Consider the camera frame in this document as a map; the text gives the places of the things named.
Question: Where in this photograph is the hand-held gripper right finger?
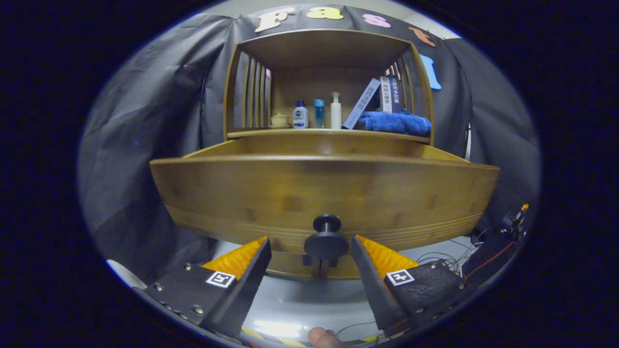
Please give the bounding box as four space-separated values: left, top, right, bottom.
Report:
351 235 472 337

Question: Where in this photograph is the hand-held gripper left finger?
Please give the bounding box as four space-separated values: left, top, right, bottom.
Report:
133 236 272 339

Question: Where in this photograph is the wooden drawer with black knob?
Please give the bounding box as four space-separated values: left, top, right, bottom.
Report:
149 134 500 259

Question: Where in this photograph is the wooden countertop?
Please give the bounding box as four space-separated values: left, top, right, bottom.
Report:
227 127 430 144

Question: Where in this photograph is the wooden cabinet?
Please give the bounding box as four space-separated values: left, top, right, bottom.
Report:
223 29 435 280

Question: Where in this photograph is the blue towel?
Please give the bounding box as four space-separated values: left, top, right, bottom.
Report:
357 110 432 137

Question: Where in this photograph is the lavender book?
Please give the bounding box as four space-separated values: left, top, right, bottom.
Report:
342 78 381 130

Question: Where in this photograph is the white lotion bottle blue cap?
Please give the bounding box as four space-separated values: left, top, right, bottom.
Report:
293 100 309 129

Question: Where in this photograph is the white spine book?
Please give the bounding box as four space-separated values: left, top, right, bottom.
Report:
379 76 393 114

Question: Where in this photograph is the dark blue book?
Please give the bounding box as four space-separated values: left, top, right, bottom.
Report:
390 75 403 113

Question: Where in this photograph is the black backdrop cloth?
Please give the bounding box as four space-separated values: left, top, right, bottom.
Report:
77 5 540 286

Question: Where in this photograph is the tangle of thin cables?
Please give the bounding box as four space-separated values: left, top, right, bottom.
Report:
416 237 484 276

